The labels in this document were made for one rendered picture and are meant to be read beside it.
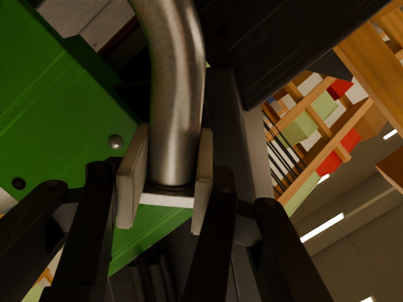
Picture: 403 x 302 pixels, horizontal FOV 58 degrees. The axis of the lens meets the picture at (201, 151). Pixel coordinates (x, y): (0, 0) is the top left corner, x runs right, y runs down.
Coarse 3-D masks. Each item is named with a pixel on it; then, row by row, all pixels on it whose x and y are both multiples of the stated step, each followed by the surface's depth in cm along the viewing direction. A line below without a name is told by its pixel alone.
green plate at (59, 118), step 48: (0, 0) 22; (0, 48) 23; (48, 48) 23; (0, 96) 24; (48, 96) 24; (96, 96) 24; (0, 144) 26; (48, 144) 26; (96, 144) 26; (144, 240) 29
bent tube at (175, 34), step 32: (128, 0) 18; (160, 0) 17; (192, 0) 18; (160, 32) 18; (192, 32) 18; (160, 64) 19; (192, 64) 19; (160, 96) 19; (192, 96) 19; (160, 128) 20; (192, 128) 20; (160, 160) 21; (192, 160) 21; (160, 192) 21; (192, 192) 21
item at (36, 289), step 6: (0, 216) 599; (48, 270) 608; (42, 276) 592; (48, 276) 606; (36, 282) 577; (36, 288) 579; (30, 294) 566; (36, 294) 573; (24, 300) 553; (30, 300) 560; (36, 300) 567
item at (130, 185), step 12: (144, 132) 21; (132, 144) 19; (144, 144) 19; (132, 156) 18; (144, 156) 20; (120, 168) 16; (132, 168) 16; (144, 168) 20; (120, 180) 16; (132, 180) 16; (144, 180) 21; (120, 192) 16; (132, 192) 16; (120, 204) 17; (132, 204) 17; (120, 216) 17; (132, 216) 17
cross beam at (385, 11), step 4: (396, 0) 68; (400, 0) 66; (392, 4) 70; (396, 4) 69; (400, 4) 67; (384, 8) 75; (388, 8) 74; (392, 8) 72; (396, 8) 70; (380, 12) 78; (384, 12) 76; (388, 12) 75; (376, 16) 82; (380, 16) 80; (372, 20) 86
